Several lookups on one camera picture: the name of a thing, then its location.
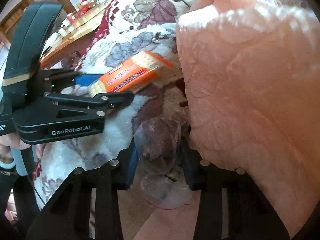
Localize orange cracker packet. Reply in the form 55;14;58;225
87;50;173;97

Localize red santa figurine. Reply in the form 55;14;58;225
79;0;91;14

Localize floral fleece blanket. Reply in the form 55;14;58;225
34;0;195;206

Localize clear plastic bag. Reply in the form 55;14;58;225
133;107;192;210

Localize wooden glass-top table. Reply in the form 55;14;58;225
40;1;108;68

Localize person's left hand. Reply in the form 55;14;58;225
0;133;30;168

